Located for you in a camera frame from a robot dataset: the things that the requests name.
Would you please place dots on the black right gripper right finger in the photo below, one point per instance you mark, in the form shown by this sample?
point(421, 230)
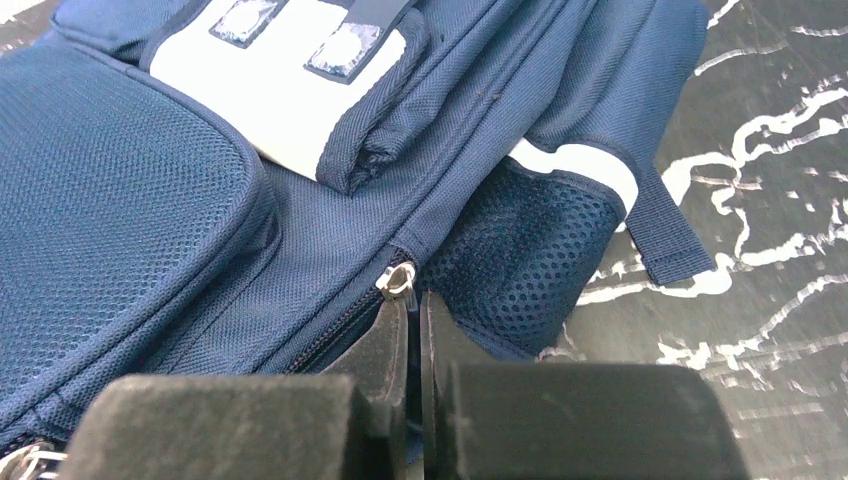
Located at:
point(489, 419)

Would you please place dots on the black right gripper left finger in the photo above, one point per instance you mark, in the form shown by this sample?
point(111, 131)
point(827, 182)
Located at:
point(345, 423)

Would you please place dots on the navy blue student backpack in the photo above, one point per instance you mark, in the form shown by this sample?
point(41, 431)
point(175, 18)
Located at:
point(236, 187)

